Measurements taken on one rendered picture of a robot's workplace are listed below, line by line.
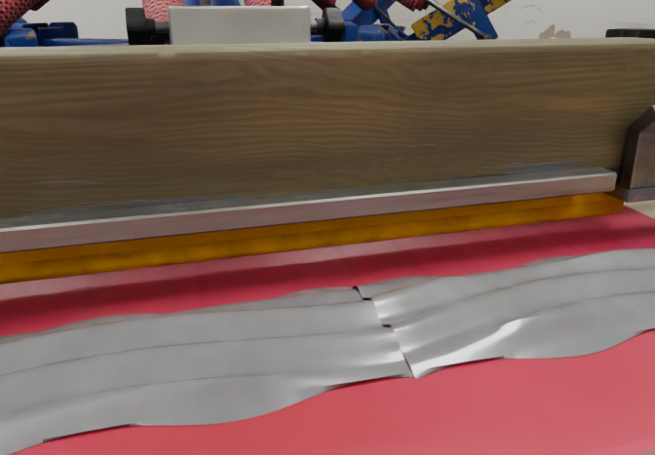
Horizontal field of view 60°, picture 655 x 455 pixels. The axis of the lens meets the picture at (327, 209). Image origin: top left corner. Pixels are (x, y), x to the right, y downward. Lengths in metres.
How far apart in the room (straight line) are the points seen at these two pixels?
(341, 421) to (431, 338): 0.05
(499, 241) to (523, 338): 0.11
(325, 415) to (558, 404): 0.08
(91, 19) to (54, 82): 4.16
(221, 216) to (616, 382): 0.16
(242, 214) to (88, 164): 0.07
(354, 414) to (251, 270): 0.11
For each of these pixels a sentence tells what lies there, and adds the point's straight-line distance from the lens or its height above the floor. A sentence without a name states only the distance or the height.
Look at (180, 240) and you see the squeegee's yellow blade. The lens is 0.27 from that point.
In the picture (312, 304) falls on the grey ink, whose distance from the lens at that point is 0.24.
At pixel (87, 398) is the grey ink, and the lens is 0.20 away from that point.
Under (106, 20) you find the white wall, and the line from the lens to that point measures 4.40.
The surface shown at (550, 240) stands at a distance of 0.33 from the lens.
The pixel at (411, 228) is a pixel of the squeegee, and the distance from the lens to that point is 0.30.
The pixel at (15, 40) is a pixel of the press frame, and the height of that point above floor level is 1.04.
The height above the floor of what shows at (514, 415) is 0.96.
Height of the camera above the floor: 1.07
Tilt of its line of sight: 20 degrees down
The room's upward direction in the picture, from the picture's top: straight up
